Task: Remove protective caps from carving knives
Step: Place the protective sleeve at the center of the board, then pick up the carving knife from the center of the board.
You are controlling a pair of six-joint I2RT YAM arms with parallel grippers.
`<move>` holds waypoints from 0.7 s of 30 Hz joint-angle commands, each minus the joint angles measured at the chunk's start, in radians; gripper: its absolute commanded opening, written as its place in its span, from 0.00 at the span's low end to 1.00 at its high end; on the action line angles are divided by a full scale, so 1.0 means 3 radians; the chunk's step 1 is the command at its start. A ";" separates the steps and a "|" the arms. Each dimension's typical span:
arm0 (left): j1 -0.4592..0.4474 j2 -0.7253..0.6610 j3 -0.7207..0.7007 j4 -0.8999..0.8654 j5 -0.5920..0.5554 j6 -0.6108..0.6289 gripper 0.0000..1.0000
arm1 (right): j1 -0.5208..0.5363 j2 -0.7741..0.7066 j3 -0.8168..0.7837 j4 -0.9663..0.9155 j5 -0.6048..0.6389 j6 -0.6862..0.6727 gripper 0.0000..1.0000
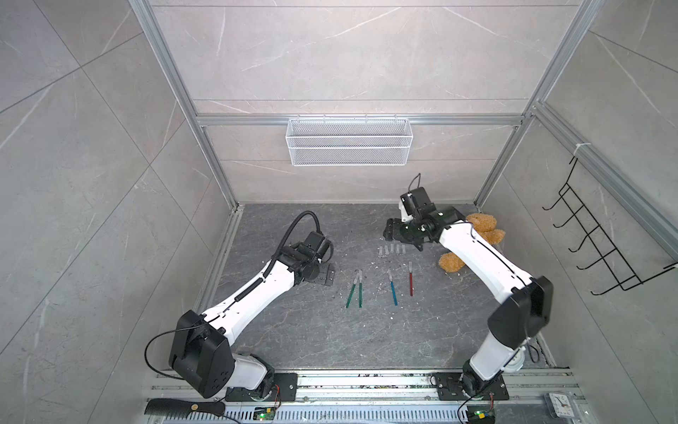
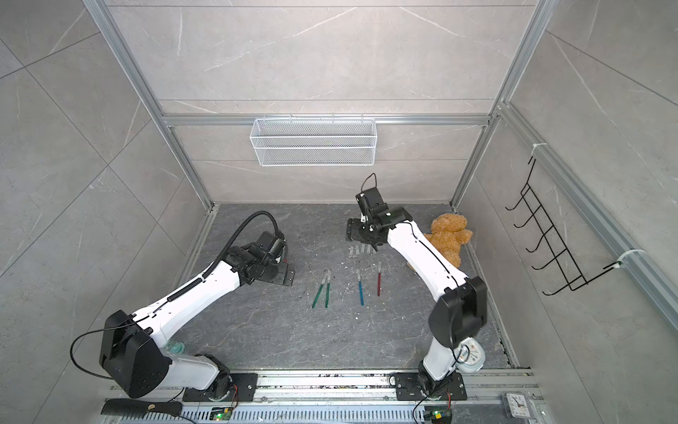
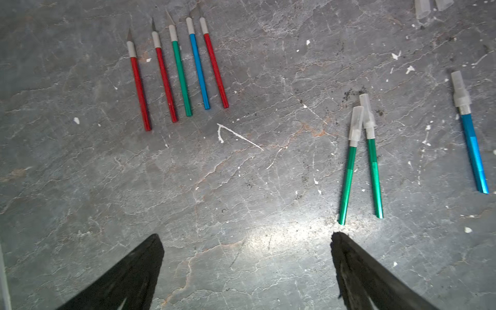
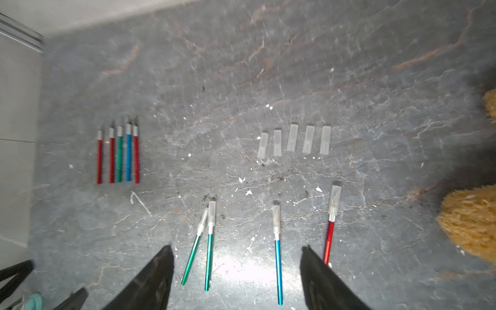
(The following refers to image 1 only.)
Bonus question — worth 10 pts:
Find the green carving knife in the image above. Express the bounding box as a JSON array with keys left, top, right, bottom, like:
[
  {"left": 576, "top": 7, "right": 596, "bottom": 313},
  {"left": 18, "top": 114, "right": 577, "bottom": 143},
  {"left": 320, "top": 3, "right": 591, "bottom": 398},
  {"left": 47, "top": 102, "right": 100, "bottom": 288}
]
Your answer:
[
  {"left": 358, "top": 270, "right": 363, "bottom": 308},
  {"left": 345, "top": 272, "right": 359, "bottom": 308}
]

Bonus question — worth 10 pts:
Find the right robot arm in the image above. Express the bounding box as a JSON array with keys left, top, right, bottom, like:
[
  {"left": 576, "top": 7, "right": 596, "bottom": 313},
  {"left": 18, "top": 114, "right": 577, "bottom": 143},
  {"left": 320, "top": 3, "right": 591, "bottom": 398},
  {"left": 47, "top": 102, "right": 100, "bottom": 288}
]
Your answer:
[{"left": 383, "top": 208, "right": 554, "bottom": 398}]

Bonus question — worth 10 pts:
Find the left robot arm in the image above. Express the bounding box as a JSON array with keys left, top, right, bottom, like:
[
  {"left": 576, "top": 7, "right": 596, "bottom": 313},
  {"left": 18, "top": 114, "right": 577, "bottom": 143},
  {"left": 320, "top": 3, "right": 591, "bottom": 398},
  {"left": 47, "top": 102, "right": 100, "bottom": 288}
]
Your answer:
[{"left": 143, "top": 210, "right": 334, "bottom": 400}]

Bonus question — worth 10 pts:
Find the red carving knife right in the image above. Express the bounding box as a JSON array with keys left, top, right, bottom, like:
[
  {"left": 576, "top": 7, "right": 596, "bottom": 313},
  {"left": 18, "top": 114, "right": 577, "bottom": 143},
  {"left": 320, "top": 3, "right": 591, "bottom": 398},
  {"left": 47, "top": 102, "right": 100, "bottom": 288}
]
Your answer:
[{"left": 408, "top": 261, "right": 414, "bottom": 297}]

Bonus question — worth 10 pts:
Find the blue carving knife right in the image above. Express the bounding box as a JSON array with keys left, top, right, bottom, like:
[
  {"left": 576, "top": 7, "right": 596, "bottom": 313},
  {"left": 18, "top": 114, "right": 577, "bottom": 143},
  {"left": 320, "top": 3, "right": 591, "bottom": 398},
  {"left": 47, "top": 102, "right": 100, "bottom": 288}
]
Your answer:
[{"left": 388, "top": 270, "right": 398, "bottom": 307}]

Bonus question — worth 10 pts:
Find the brown teddy bear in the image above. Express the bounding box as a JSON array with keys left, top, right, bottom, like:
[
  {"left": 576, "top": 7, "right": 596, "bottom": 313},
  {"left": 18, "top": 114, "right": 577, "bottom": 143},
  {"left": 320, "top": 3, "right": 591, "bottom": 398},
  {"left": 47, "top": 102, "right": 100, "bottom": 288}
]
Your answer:
[{"left": 438, "top": 213, "right": 506, "bottom": 277}]

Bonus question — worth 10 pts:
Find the small white clock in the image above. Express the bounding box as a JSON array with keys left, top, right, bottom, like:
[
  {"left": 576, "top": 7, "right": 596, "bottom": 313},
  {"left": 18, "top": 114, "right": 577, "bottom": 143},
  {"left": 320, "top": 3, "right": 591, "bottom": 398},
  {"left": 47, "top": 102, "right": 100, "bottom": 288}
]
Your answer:
[{"left": 545, "top": 392, "right": 577, "bottom": 420}]

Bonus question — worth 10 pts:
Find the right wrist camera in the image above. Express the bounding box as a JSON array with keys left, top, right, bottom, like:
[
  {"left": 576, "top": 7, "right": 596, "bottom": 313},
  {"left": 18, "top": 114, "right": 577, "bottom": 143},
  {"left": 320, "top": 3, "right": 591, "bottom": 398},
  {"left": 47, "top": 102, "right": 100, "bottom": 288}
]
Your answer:
[{"left": 399, "top": 187, "right": 435, "bottom": 223}]

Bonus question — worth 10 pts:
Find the white wire mesh basket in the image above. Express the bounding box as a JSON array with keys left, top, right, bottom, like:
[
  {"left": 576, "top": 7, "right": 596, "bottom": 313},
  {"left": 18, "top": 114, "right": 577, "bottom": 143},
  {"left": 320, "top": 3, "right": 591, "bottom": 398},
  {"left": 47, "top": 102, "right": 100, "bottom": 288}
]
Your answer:
[{"left": 285, "top": 118, "right": 414, "bottom": 167}]

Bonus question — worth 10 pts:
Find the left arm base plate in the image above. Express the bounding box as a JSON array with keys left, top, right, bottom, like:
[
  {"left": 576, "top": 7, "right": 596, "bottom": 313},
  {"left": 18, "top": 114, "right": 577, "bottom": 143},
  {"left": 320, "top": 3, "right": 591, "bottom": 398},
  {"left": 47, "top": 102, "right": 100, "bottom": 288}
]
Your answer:
[{"left": 225, "top": 373, "right": 298, "bottom": 403}]

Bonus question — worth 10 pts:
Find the aluminium mounting rail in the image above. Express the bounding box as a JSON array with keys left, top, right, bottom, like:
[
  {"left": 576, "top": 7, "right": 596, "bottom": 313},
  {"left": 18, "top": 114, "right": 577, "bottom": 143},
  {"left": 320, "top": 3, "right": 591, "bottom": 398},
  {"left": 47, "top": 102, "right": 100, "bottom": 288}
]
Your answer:
[{"left": 137, "top": 369, "right": 597, "bottom": 423}]

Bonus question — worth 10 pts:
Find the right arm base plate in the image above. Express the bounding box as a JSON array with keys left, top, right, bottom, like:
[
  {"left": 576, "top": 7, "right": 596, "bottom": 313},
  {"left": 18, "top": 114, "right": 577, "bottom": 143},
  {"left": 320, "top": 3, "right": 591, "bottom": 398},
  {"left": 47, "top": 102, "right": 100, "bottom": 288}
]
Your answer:
[{"left": 429, "top": 371, "right": 510, "bottom": 401}]

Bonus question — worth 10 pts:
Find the black wire hook rack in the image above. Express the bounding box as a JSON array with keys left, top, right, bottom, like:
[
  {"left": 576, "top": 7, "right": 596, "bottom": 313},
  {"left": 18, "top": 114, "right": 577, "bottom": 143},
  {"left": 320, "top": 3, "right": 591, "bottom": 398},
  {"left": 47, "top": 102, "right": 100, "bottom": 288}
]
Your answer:
[{"left": 541, "top": 157, "right": 677, "bottom": 297}]

